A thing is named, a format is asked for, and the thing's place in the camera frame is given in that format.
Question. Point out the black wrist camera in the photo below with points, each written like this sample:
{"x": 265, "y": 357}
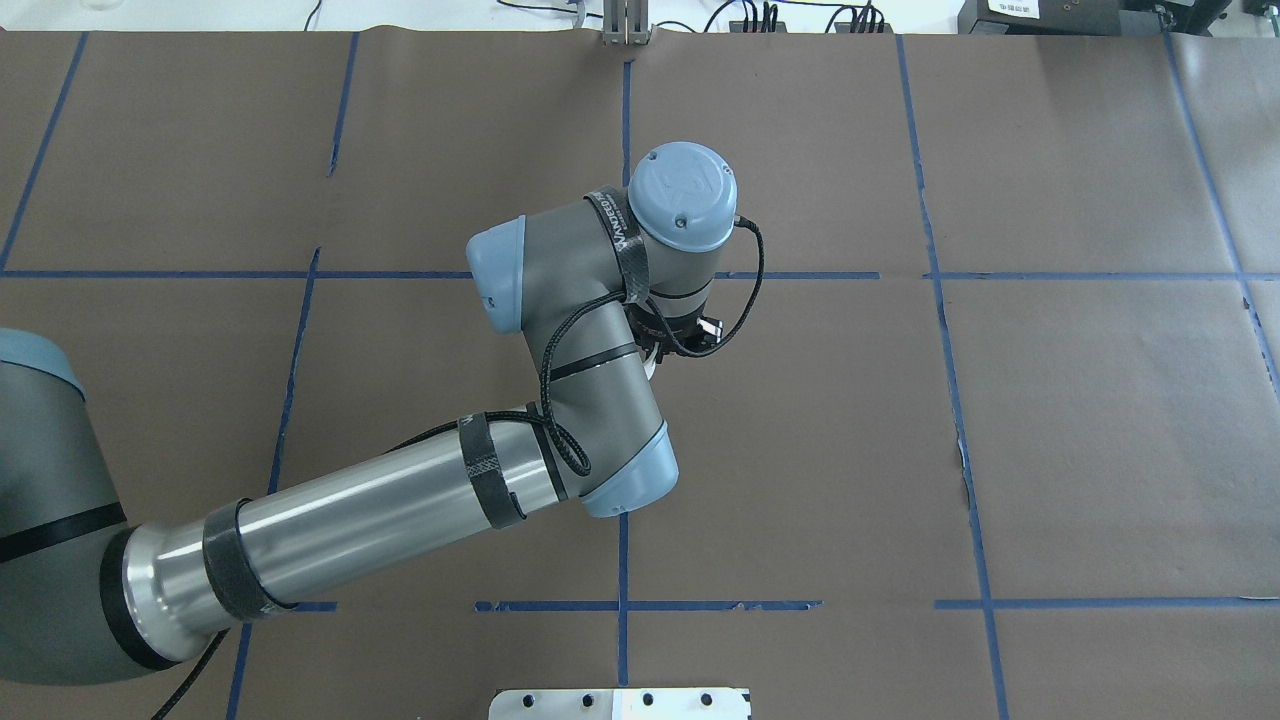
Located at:
{"x": 692, "y": 335}

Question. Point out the black box device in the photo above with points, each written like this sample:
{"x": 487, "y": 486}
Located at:
{"x": 1082, "y": 18}

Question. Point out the aluminium frame post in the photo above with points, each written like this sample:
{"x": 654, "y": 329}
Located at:
{"x": 626, "y": 23}

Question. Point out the white pillar with base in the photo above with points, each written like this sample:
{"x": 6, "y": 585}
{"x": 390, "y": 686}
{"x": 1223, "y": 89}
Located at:
{"x": 623, "y": 703}

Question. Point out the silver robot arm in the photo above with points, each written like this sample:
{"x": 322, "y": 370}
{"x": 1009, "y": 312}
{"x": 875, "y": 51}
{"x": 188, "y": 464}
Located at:
{"x": 599, "y": 289}

